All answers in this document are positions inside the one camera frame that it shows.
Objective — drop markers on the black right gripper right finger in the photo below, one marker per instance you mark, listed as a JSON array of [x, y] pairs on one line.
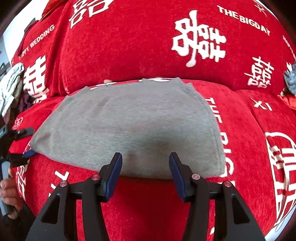
[[233, 218]]

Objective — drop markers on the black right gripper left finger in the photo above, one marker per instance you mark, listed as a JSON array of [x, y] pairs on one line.
[[78, 205]]

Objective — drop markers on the grey knitted garment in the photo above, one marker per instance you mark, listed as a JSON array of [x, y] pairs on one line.
[[145, 121]]

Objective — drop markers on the left hand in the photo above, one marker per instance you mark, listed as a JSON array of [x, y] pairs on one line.
[[10, 195]]

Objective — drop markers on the dark plaid cloth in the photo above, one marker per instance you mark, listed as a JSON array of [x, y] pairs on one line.
[[25, 101]]

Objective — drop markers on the light blue-white folded cloth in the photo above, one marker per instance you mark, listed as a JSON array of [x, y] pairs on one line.
[[8, 86]]

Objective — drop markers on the red wedding blanket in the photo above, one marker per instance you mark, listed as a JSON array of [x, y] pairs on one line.
[[233, 52]]

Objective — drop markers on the grey-blue fleece cloth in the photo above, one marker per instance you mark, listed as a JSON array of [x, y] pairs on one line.
[[290, 80]]

